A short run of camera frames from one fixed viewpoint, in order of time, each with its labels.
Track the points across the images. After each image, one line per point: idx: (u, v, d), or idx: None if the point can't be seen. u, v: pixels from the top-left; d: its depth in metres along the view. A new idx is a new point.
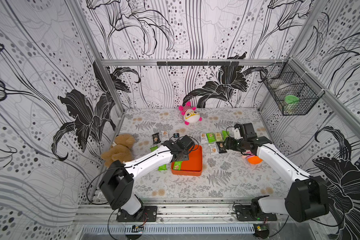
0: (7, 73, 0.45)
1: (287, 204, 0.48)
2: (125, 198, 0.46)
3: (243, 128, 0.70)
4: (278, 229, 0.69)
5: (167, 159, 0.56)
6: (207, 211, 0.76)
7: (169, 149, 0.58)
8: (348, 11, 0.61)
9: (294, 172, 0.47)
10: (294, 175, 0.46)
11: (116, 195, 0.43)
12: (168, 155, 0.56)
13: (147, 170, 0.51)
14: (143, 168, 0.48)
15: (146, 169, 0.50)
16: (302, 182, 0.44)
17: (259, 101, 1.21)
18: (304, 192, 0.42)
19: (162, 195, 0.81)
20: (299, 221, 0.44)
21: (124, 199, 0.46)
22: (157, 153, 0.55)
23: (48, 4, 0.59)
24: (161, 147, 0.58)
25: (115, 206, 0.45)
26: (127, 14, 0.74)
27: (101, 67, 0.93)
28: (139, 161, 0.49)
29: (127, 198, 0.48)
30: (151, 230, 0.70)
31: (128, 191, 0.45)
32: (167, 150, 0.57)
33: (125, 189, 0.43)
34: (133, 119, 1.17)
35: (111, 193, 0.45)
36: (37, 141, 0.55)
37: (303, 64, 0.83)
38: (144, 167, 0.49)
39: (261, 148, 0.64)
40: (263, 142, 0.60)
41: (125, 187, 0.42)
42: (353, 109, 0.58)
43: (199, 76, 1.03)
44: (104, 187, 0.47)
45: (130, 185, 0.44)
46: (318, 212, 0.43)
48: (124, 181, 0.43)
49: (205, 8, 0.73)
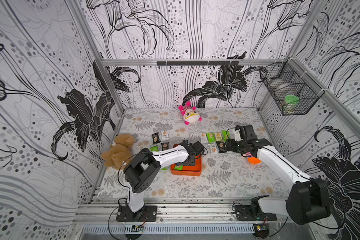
0: (7, 73, 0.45)
1: (288, 207, 0.48)
2: (147, 184, 0.51)
3: (243, 130, 0.70)
4: (278, 229, 0.69)
5: (183, 157, 0.63)
6: (207, 211, 0.76)
7: (186, 148, 0.65)
8: (348, 11, 0.61)
9: (294, 175, 0.47)
10: (295, 177, 0.46)
11: (144, 179, 0.48)
12: (185, 153, 0.63)
13: (169, 163, 0.57)
14: (166, 159, 0.54)
15: (167, 162, 0.55)
16: (303, 184, 0.43)
17: (259, 101, 1.21)
18: (305, 194, 0.42)
19: (162, 195, 0.81)
20: (300, 224, 0.44)
21: (146, 185, 0.51)
22: (177, 150, 0.61)
23: (48, 4, 0.59)
24: (181, 146, 0.65)
25: (138, 190, 0.48)
26: (127, 14, 0.74)
27: (101, 67, 0.93)
28: (163, 152, 0.56)
29: (148, 185, 0.52)
30: (151, 230, 0.70)
31: (152, 178, 0.50)
32: (184, 149, 0.64)
33: (152, 174, 0.48)
34: (133, 119, 1.17)
35: (135, 179, 0.49)
36: (37, 141, 0.55)
37: (304, 64, 0.82)
38: (168, 158, 0.55)
39: (262, 151, 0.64)
40: (263, 144, 0.61)
41: (153, 172, 0.48)
42: (353, 109, 0.58)
43: (199, 76, 1.03)
44: (129, 172, 0.51)
45: (156, 172, 0.49)
46: (319, 215, 0.43)
48: (152, 166, 0.48)
49: (205, 9, 0.73)
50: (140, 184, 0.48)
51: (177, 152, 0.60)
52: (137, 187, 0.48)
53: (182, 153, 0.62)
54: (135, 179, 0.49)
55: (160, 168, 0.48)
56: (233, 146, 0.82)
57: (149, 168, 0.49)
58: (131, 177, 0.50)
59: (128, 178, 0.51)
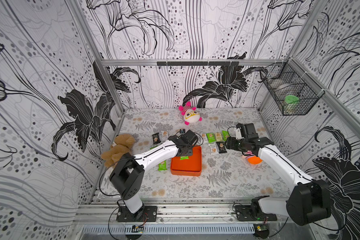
0: (7, 74, 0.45)
1: (289, 207, 0.47)
2: (135, 189, 0.48)
3: (244, 128, 0.69)
4: (278, 229, 0.69)
5: (172, 152, 0.59)
6: (207, 211, 0.76)
7: (175, 143, 0.61)
8: (348, 11, 0.61)
9: (296, 175, 0.46)
10: (296, 178, 0.46)
11: (129, 184, 0.46)
12: (174, 148, 0.59)
13: (155, 162, 0.53)
14: (152, 160, 0.51)
15: (153, 163, 0.52)
16: (305, 185, 0.43)
17: (259, 101, 1.21)
18: (306, 195, 0.41)
19: (162, 195, 0.81)
20: (300, 224, 0.44)
21: (134, 189, 0.48)
22: (164, 146, 0.57)
23: (48, 4, 0.59)
24: (169, 141, 0.61)
25: (126, 196, 0.46)
26: (127, 14, 0.74)
27: (101, 67, 0.93)
28: (147, 153, 0.52)
29: (137, 189, 0.50)
30: (151, 230, 0.70)
31: (138, 183, 0.47)
32: (172, 144, 0.60)
33: (136, 180, 0.45)
34: (133, 119, 1.17)
35: (119, 187, 0.47)
36: (37, 142, 0.55)
37: (303, 64, 0.83)
38: (153, 159, 0.51)
39: (263, 150, 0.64)
40: (264, 143, 0.60)
41: (137, 177, 0.45)
42: (353, 109, 0.58)
43: (199, 76, 1.03)
44: (114, 180, 0.49)
45: (141, 176, 0.46)
46: (319, 215, 0.43)
48: (135, 172, 0.45)
49: (205, 8, 0.73)
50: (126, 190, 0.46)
51: (164, 149, 0.56)
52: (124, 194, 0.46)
53: (168, 149, 0.57)
54: (120, 186, 0.47)
55: (144, 172, 0.46)
56: (234, 143, 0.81)
57: (132, 172, 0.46)
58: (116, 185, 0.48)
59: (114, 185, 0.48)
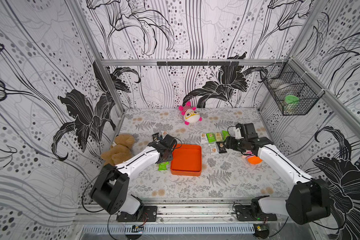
0: (7, 73, 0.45)
1: (289, 207, 0.47)
2: (121, 200, 0.46)
3: (244, 127, 0.69)
4: (278, 229, 0.69)
5: (154, 157, 0.58)
6: (207, 211, 0.76)
7: (155, 148, 0.61)
8: (348, 11, 0.61)
9: (295, 175, 0.46)
10: (296, 177, 0.46)
11: (115, 196, 0.43)
12: (155, 153, 0.59)
13: (138, 170, 0.51)
14: (135, 167, 0.50)
15: (137, 169, 0.51)
16: (303, 184, 0.43)
17: (259, 101, 1.21)
18: (306, 194, 0.41)
19: (162, 195, 0.81)
20: (299, 223, 0.44)
21: (120, 201, 0.46)
22: (146, 153, 0.57)
23: (48, 4, 0.59)
24: (148, 147, 0.61)
25: (112, 210, 0.44)
26: (127, 14, 0.74)
27: (101, 67, 0.93)
28: (129, 161, 0.51)
29: (123, 201, 0.47)
30: (151, 230, 0.70)
31: (124, 192, 0.45)
32: (153, 149, 0.60)
33: (121, 189, 0.43)
34: (133, 119, 1.17)
35: (104, 201, 0.44)
36: (37, 142, 0.55)
37: (304, 64, 0.82)
38: (136, 166, 0.50)
39: (263, 149, 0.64)
40: (264, 142, 0.60)
41: (123, 185, 0.43)
42: (353, 109, 0.58)
43: (199, 76, 1.03)
44: (96, 195, 0.45)
45: (127, 184, 0.45)
46: (319, 214, 0.43)
48: (120, 181, 0.43)
49: (205, 8, 0.73)
50: (113, 203, 0.43)
51: (146, 156, 0.56)
52: (110, 208, 0.43)
53: (150, 155, 0.57)
54: (105, 200, 0.44)
55: (129, 179, 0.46)
56: (233, 143, 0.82)
57: (117, 183, 0.44)
58: (99, 200, 0.45)
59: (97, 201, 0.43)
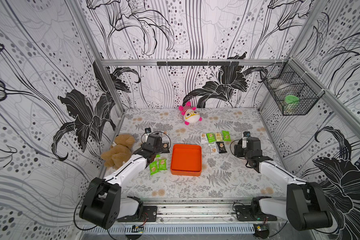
0: (7, 73, 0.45)
1: (288, 213, 0.47)
2: (115, 212, 0.45)
3: (251, 142, 0.72)
4: (278, 229, 0.69)
5: (141, 165, 0.58)
6: (207, 211, 0.76)
7: (141, 155, 0.61)
8: (348, 11, 0.61)
9: (290, 178, 0.50)
10: (291, 180, 0.49)
11: (108, 209, 0.42)
12: (142, 160, 0.59)
13: (128, 178, 0.51)
14: (124, 176, 0.49)
15: (126, 178, 0.50)
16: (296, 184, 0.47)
17: (259, 101, 1.21)
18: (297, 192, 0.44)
19: (161, 195, 0.81)
20: (297, 226, 0.44)
21: (114, 213, 0.44)
22: (133, 160, 0.57)
23: (48, 4, 0.59)
24: (135, 155, 0.60)
25: (107, 225, 0.42)
26: (127, 14, 0.74)
27: (101, 67, 0.93)
28: (119, 171, 0.51)
29: (117, 212, 0.46)
30: (151, 230, 0.70)
31: (117, 204, 0.44)
32: (139, 157, 0.60)
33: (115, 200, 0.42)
34: (133, 119, 1.17)
35: (97, 216, 0.42)
36: (37, 142, 0.55)
37: (303, 64, 0.83)
38: (125, 175, 0.50)
39: (262, 164, 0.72)
40: (265, 160, 0.64)
41: (114, 197, 0.42)
42: (353, 109, 0.58)
43: (199, 76, 1.03)
44: (88, 212, 0.43)
45: (118, 195, 0.44)
46: (313, 215, 0.43)
48: (111, 192, 0.42)
49: (205, 9, 0.73)
50: (107, 216, 0.42)
51: (134, 164, 0.55)
52: (105, 222, 0.41)
53: (138, 162, 0.57)
54: (98, 216, 0.42)
55: (121, 189, 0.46)
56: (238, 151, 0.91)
57: (108, 195, 0.42)
58: (92, 217, 0.42)
59: (89, 220, 0.43)
